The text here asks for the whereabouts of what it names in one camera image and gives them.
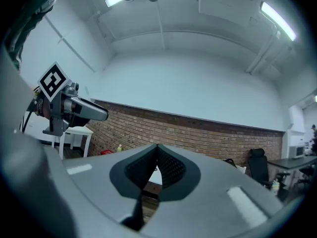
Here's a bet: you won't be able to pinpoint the dark desk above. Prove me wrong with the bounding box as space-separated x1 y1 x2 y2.
266 155 317 171

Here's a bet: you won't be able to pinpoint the white wall conduit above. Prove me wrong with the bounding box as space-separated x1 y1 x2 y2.
44 15 97 73

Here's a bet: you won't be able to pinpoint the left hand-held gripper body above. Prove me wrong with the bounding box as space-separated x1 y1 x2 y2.
31 61 80 136

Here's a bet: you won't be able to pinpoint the white table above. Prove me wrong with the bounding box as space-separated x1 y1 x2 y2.
37 125 95 160

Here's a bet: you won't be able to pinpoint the person's dark green striped clothing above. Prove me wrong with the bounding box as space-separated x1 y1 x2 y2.
4 0 65 70

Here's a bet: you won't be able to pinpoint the white microwave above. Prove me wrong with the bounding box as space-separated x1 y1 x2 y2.
288 145 306 159

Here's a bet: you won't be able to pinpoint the light green spray bottle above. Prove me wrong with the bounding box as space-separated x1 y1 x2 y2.
271 179 281 196

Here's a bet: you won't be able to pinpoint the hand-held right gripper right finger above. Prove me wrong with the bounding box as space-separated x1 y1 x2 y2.
141 144 285 238

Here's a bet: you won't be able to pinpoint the black office chair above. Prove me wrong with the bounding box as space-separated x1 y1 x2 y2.
247 148 291 191

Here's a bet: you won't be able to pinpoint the black cable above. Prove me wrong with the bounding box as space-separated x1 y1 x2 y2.
21 105 37 134

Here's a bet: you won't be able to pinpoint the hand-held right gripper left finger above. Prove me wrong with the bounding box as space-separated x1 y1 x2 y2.
62 144 159 225

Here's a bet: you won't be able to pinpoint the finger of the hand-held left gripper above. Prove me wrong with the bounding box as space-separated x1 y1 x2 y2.
64 96 109 121
64 113 93 128

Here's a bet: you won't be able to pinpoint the white ceiling pipes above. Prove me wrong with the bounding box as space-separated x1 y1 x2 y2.
245 30 282 74

